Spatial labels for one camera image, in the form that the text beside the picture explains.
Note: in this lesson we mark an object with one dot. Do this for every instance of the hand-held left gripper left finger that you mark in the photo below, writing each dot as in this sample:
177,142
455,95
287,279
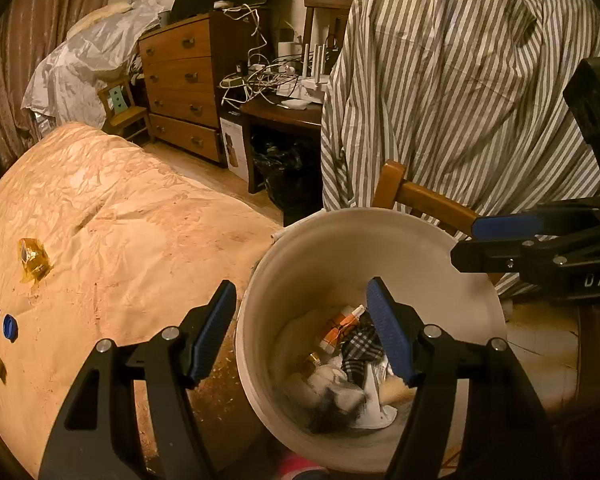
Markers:
212,332

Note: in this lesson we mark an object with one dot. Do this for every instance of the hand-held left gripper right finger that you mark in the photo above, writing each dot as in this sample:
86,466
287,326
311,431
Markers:
387,332

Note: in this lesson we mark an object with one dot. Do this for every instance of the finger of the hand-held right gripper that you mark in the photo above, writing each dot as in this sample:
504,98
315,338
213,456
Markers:
530,255
505,226

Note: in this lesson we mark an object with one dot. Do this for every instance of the plaid cloth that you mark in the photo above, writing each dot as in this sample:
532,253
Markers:
360,350

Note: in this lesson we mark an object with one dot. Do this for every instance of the white plastic bucket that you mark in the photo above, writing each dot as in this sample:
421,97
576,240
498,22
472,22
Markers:
330,260

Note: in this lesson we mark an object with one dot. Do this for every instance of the orange white carton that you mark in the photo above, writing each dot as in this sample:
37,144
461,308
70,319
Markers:
337,327

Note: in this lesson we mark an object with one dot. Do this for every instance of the grey white crumpled packet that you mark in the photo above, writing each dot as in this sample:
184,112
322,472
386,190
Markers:
335,400

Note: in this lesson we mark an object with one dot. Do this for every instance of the wooden chair under cloth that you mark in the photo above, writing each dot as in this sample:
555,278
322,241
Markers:
420,197

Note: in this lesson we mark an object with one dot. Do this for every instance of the striped grey white cloth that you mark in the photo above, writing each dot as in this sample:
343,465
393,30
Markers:
455,85

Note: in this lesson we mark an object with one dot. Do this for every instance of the pink object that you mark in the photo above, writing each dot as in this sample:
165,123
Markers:
300,467

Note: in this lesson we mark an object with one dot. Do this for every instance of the black plastic bag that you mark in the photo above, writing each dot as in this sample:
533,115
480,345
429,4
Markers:
290,170

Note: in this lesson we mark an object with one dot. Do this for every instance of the white cardboard box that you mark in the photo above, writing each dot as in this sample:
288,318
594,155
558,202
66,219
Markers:
235,145

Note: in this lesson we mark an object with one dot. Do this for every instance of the yellow crumpled wrapper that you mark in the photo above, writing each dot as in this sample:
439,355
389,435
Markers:
32,260

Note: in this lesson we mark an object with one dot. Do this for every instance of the blue bottle cap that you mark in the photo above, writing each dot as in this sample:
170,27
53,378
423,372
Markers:
10,327

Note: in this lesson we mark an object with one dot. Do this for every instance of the dark wooden desk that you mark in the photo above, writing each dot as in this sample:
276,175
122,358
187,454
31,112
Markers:
285,112

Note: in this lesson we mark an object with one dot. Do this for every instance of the small wooden chair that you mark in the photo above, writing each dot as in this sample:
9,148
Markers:
130,115

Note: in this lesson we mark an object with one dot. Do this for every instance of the white router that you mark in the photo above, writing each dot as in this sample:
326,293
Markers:
305,92

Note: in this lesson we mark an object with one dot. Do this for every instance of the wooden chest of drawers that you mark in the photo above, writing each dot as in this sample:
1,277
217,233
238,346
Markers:
180,75

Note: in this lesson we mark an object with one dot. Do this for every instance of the clear plastic sheet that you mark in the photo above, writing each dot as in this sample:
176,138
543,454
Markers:
80,60

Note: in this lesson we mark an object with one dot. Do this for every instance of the brown curtain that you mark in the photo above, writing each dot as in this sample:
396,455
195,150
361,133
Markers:
30,20

